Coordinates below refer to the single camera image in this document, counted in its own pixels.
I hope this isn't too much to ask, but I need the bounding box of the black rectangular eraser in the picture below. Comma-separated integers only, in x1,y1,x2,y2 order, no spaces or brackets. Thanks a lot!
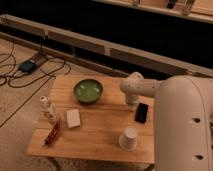
135,103,148,124

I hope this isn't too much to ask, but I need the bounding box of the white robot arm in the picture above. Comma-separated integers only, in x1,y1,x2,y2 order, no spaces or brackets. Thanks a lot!
120,72,213,171

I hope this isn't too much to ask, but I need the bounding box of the green ceramic bowl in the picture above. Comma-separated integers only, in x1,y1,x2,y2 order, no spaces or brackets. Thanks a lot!
73,79,103,104

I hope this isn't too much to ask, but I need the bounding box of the wooden folding table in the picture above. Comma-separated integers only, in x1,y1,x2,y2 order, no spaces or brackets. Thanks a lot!
27,75,154,164

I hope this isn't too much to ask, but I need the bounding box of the white rectangular block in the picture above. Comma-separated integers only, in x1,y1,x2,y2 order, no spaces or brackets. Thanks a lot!
66,109,81,128

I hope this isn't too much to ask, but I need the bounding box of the white paper cup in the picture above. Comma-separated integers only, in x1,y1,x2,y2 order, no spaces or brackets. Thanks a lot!
119,126,138,151

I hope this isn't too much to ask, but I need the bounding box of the small white bottle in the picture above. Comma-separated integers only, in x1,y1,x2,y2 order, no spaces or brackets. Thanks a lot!
40,96,59,125

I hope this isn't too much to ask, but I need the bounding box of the power strip with adapter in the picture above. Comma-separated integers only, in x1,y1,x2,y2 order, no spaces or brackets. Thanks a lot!
18,52,47,74

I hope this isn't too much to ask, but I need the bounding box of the long wooden beam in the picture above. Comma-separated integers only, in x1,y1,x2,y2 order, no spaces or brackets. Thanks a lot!
0,14,213,77

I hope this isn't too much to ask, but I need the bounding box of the black floor cable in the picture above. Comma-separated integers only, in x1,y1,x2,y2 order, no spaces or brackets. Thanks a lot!
0,37,72,128

